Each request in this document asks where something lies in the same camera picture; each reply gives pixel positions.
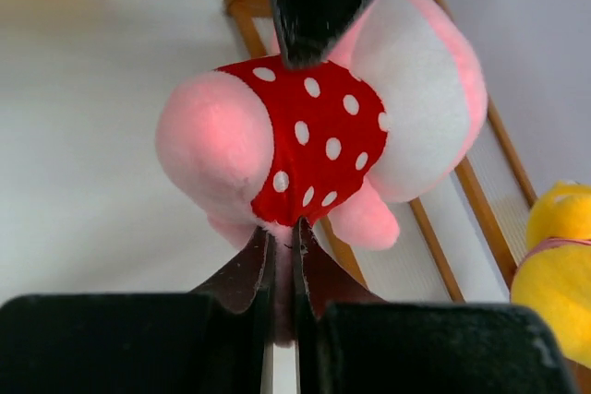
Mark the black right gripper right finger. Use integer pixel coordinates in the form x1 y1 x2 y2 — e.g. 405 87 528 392
292 219 577 394

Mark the yellow plush toy on shelf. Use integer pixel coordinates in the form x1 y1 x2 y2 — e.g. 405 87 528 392
510 181 590 367

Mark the pink plush toy polka dress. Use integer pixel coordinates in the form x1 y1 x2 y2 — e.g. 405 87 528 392
156 0 488 347

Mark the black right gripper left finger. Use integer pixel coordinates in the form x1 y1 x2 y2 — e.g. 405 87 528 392
1 229 275 393

